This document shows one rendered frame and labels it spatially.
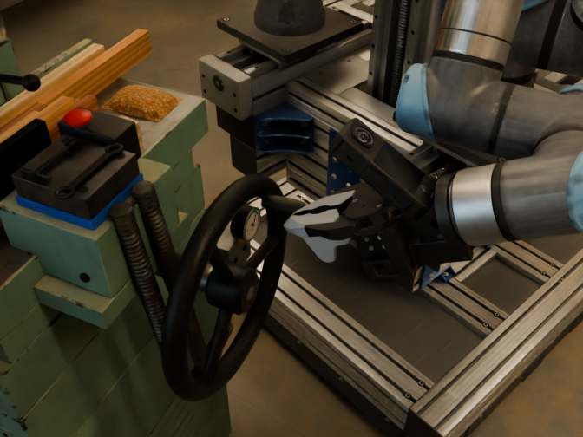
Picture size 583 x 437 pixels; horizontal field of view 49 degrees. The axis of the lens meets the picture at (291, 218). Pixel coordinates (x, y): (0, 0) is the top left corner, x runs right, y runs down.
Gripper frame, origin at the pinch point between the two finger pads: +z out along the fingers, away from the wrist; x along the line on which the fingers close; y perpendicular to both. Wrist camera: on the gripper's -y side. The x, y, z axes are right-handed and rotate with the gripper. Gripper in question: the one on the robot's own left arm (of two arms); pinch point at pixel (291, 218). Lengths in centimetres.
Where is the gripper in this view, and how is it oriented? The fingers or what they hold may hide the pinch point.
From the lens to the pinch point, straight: 73.6
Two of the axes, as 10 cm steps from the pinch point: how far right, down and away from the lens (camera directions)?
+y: 4.4, 8.1, 3.9
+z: -7.9, 1.3, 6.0
